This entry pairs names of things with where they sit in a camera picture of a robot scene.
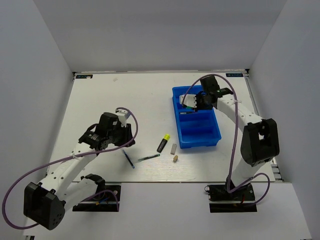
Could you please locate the purple cap highlighter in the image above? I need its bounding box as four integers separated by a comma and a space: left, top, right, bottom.
179, 111, 197, 115

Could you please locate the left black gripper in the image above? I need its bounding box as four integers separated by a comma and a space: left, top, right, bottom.
108, 122, 136, 147

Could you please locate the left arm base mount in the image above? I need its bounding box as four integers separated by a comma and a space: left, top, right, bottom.
72, 184, 122, 213

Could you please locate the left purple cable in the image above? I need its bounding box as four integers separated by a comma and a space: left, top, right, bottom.
1, 107, 140, 230

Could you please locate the grey eraser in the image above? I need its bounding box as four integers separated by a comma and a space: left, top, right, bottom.
170, 143, 177, 155

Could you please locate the blue compartment bin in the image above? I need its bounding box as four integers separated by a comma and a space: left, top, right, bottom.
172, 86, 222, 149

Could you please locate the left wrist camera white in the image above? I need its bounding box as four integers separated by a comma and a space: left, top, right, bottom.
115, 108, 131, 128

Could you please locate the blue pen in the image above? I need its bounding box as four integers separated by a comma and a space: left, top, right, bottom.
122, 149, 135, 169

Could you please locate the purple cable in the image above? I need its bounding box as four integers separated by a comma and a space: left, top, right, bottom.
1, 107, 140, 230
181, 74, 271, 207

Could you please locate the green pen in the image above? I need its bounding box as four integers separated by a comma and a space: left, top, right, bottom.
137, 153, 160, 162

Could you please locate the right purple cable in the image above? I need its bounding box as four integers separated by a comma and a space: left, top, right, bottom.
181, 74, 271, 207

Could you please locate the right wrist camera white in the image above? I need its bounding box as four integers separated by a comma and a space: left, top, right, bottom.
179, 94, 197, 109

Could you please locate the left corner label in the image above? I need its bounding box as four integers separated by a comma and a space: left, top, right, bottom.
75, 74, 93, 79

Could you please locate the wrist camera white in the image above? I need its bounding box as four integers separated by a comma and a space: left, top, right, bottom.
179, 94, 197, 109
115, 108, 131, 128

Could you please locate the yellow cap highlighter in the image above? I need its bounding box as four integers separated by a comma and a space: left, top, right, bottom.
156, 134, 171, 153

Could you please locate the corner label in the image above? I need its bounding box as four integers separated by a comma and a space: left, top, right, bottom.
75, 74, 93, 79
225, 73, 244, 78

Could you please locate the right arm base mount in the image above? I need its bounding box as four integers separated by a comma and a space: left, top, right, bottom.
204, 184, 257, 213

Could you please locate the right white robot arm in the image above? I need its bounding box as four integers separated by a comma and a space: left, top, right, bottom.
197, 73, 280, 200

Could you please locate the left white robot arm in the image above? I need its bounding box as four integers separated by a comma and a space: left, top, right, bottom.
23, 107, 136, 230

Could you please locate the right corner label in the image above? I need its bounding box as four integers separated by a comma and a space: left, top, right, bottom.
225, 73, 244, 78

